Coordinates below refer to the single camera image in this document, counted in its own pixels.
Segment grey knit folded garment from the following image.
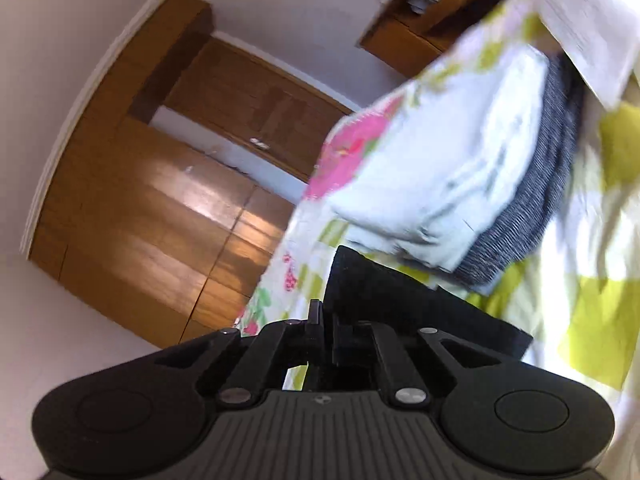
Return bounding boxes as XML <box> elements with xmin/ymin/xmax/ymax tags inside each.
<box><xmin>449</xmin><ymin>52</ymin><xmax>587</xmax><ymax>297</ymax></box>

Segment pale folded garment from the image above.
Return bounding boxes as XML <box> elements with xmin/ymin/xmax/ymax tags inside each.
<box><xmin>320</xmin><ymin>47</ymin><xmax>551</xmax><ymax>274</ymax></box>

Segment white cloth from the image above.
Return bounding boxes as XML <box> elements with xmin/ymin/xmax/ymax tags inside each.
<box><xmin>537</xmin><ymin>0</ymin><xmax>640</xmax><ymax>111</ymax></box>

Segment wooden shelf unit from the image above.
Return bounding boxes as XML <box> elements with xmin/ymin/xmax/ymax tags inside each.
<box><xmin>357</xmin><ymin>0</ymin><xmax>539</xmax><ymax>67</ymax></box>

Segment floral checked bed sheet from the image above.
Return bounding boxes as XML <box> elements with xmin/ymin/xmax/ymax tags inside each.
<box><xmin>235</xmin><ymin>0</ymin><xmax>640</xmax><ymax>480</ymax></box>

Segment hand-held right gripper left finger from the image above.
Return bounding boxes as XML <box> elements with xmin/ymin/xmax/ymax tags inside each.
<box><xmin>154</xmin><ymin>299</ymin><xmax>324</xmax><ymax>407</ymax></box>

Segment wooden door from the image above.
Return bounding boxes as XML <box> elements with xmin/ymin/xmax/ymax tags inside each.
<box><xmin>164</xmin><ymin>35</ymin><xmax>357</xmax><ymax>184</ymax></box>

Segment black pants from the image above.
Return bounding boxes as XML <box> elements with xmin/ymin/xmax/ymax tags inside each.
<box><xmin>322</xmin><ymin>245</ymin><xmax>534</xmax><ymax>367</ymax></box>

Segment wooden wardrobe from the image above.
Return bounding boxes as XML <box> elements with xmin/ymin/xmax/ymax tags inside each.
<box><xmin>20</xmin><ymin>0</ymin><xmax>302</xmax><ymax>350</ymax></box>

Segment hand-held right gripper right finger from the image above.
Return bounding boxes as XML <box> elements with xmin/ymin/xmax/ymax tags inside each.
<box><xmin>331</xmin><ymin>314</ymin><xmax>507</xmax><ymax>407</ymax></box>

